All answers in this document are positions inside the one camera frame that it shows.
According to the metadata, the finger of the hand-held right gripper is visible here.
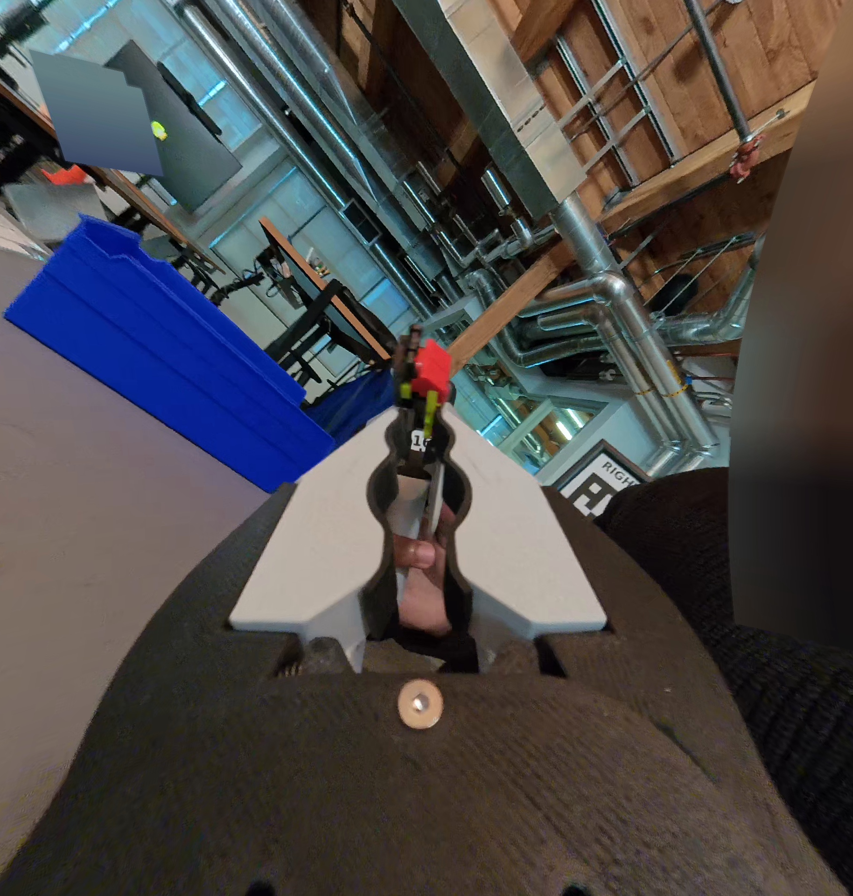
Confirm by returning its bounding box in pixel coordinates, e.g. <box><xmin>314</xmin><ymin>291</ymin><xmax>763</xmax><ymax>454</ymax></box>
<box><xmin>397</xmin><ymin>470</ymin><xmax>434</xmax><ymax>536</ymax></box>
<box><xmin>426</xmin><ymin>462</ymin><xmax>447</xmax><ymax>541</ymax></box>

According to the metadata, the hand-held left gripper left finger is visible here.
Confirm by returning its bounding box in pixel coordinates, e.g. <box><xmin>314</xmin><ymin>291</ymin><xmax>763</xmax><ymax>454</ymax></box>
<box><xmin>227</xmin><ymin>409</ymin><xmax>405</xmax><ymax>674</ymax></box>

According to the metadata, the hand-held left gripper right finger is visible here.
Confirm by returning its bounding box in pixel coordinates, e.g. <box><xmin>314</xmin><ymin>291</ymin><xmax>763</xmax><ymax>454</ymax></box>
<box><xmin>433</xmin><ymin>407</ymin><xmax>608</xmax><ymax>669</ymax></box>

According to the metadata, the yellow red lego car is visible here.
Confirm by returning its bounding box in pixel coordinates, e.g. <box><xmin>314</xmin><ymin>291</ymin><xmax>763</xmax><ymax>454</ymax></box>
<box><xmin>395</xmin><ymin>335</ymin><xmax>453</xmax><ymax>429</ymax></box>

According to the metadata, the person's right hand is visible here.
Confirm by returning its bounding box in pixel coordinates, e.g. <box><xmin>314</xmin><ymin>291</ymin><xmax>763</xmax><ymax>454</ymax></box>
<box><xmin>397</xmin><ymin>507</ymin><xmax>457</xmax><ymax>637</ymax></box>

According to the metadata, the dark blue container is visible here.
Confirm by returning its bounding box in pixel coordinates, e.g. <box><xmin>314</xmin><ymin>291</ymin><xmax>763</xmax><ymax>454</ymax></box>
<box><xmin>304</xmin><ymin>367</ymin><xmax>399</xmax><ymax>449</ymax></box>

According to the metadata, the framed marker sign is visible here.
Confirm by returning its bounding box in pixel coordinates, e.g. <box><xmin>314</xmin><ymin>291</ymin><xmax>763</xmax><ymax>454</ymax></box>
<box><xmin>552</xmin><ymin>441</ymin><xmax>657</xmax><ymax>522</ymax></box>

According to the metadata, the background wooden desk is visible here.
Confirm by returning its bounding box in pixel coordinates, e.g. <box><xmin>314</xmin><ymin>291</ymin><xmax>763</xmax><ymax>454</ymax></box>
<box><xmin>259</xmin><ymin>217</ymin><xmax>394</xmax><ymax>385</ymax></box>

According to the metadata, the cluster of silver pipes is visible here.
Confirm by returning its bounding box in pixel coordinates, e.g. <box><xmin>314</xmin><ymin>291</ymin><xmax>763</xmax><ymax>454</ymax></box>
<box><xmin>168</xmin><ymin>0</ymin><xmax>763</xmax><ymax>477</ymax></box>

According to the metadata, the blue plastic bin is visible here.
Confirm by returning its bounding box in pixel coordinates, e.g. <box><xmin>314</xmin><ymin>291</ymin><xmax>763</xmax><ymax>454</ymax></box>
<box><xmin>3</xmin><ymin>213</ymin><xmax>336</xmax><ymax>492</ymax></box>

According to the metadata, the red pipe clamp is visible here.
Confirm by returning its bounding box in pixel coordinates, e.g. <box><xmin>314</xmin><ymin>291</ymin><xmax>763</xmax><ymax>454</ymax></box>
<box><xmin>729</xmin><ymin>132</ymin><xmax>769</xmax><ymax>177</ymax></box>

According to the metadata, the rectangular metal air duct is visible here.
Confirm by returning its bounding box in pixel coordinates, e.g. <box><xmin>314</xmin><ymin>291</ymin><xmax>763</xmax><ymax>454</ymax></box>
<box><xmin>392</xmin><ymin>0</ymin><xmax>574</xmax><ymax>219</ymax></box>

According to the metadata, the metal cable tray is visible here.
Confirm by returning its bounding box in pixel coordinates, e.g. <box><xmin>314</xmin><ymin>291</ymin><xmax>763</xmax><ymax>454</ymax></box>
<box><xmin>552</xmin><ymin>0</ymin><xmax>679</xmax><ymax>190</ymax></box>

